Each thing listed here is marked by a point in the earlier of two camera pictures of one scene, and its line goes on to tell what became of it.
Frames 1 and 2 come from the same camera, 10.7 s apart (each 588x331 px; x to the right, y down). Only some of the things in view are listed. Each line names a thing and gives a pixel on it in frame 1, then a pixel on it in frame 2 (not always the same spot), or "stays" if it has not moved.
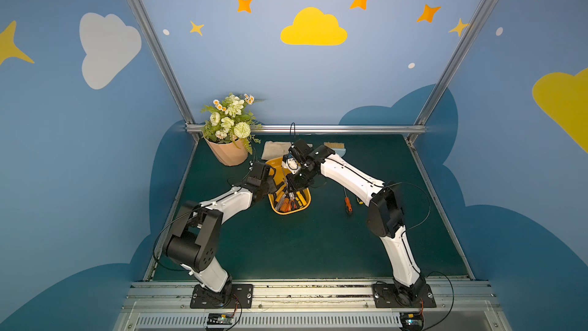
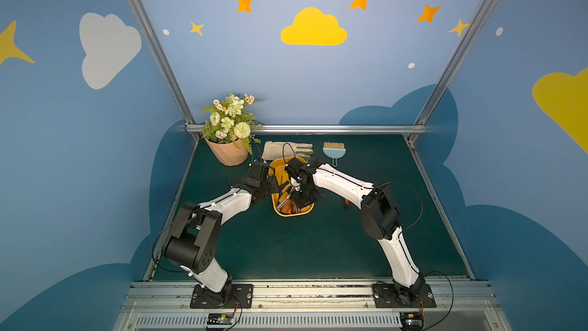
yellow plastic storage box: x=284 y=201 stays
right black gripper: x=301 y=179 -> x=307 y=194
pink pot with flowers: x=229 y=129 stays
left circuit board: x=220 y=319 stays
